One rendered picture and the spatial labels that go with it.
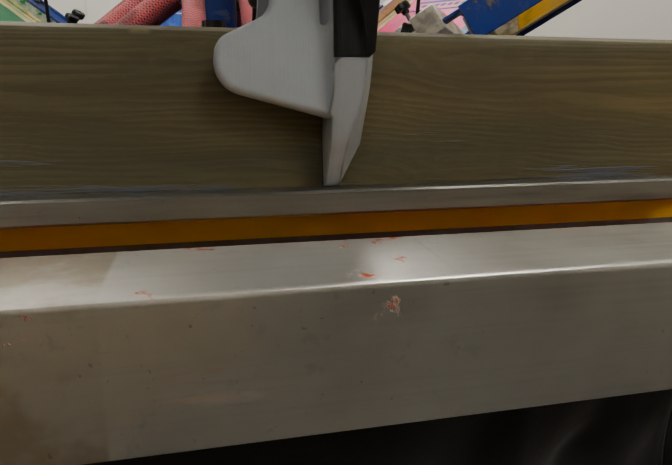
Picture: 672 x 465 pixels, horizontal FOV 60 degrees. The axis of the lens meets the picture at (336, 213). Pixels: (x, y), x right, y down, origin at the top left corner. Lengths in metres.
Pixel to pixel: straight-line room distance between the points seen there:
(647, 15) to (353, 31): 3.02
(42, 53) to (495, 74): 0.18
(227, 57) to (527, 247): 0.13
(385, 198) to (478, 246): 0.09
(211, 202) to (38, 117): 0.07
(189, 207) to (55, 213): 0.05
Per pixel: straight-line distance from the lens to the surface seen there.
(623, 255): 0.17
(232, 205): 0.23
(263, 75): 0.23
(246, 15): 1.31
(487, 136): 0.27
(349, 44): 0.22
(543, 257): 0.16
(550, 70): 0.29
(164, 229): 0.26
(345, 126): 0.23
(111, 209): 0.24
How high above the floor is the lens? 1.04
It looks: 13 degrees down
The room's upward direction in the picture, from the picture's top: 1 degrees clockwise
